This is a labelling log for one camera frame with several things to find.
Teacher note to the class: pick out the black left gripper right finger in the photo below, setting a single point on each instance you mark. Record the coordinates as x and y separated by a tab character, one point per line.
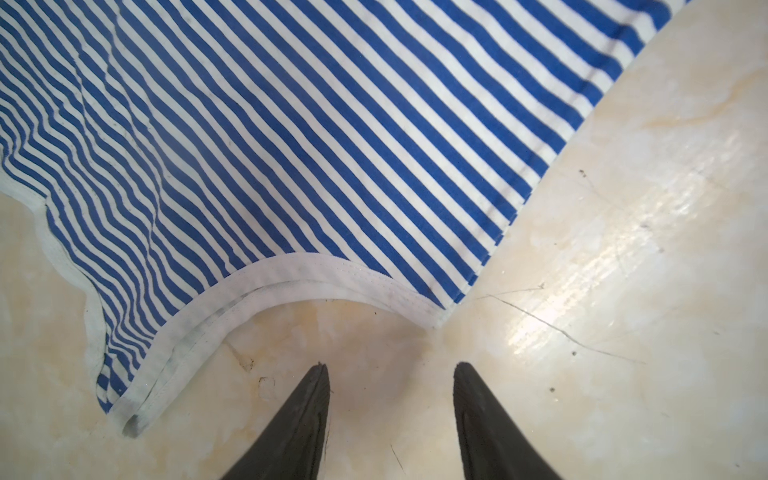
491	444

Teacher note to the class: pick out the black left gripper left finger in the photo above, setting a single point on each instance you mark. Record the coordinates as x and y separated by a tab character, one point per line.
292	444

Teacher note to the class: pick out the blue white striped tank top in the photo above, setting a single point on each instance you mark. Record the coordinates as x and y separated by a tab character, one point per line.
193	163

